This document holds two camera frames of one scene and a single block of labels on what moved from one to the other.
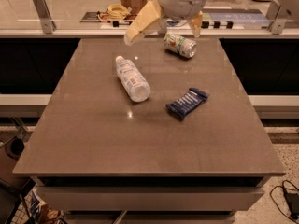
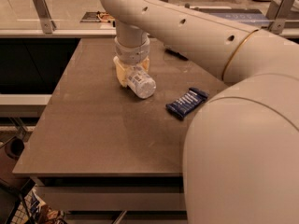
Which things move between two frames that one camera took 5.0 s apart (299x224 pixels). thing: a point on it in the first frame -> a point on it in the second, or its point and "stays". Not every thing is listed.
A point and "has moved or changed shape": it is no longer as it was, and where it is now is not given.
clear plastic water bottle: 135,84 has moved or changed shape
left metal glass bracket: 44,12 stays
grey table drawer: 147,198 stays
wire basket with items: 24,205 stays
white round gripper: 183,3 -> 132,54
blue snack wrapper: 182,105 stays
